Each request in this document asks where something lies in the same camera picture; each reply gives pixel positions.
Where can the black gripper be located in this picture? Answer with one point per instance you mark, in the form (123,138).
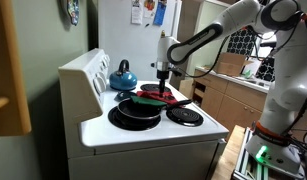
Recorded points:
(163,74)

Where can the red kitchen towel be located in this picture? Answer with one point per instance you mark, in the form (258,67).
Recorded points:
(153,95)

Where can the colourful decorative wall plate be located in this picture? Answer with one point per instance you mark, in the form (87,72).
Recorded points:
(73,11)

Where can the green item on counter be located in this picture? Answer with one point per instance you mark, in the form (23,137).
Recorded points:
(248,74)

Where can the colourful fridge flyer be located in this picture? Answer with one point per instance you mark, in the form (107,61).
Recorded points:
(159,13)

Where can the pale green tall cabinet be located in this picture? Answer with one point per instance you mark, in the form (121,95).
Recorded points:
(206,10)

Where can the fridge picture magnet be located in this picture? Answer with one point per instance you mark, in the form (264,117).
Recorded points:
(149,6)

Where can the wooden base cabinets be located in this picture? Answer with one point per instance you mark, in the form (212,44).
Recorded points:
(239,106)

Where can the white countertop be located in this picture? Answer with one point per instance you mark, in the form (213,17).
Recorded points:
(256,86)

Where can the wooden platform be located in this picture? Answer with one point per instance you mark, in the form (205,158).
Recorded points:
(228,156)

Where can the black coil burner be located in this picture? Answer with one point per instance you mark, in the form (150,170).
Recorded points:
(149,88)
(113,88)
(133,124)
(184,116)

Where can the white refrigerator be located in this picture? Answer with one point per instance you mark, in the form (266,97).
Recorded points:
(126,46)

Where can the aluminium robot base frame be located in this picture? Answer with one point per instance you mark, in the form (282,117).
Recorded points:
(246,166)

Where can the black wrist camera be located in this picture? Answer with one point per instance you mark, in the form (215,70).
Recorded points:
(175,72)

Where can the white electric stove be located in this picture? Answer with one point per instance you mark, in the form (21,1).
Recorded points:
(143,156)

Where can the cardboard box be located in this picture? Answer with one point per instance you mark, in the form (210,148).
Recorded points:
(231,65)

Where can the green cloth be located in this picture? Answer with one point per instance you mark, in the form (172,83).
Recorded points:
(148,101)

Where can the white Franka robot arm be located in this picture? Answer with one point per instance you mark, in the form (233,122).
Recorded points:
(293,83)

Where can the white fridge paper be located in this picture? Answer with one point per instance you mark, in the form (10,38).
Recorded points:
(136,11)

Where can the gold fridge magnet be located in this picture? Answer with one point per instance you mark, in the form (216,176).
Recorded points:
(163,32)

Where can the black frying pan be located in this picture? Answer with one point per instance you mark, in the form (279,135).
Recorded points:
(139,110)

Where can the black stereo camera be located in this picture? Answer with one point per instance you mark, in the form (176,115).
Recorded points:
(268,44)

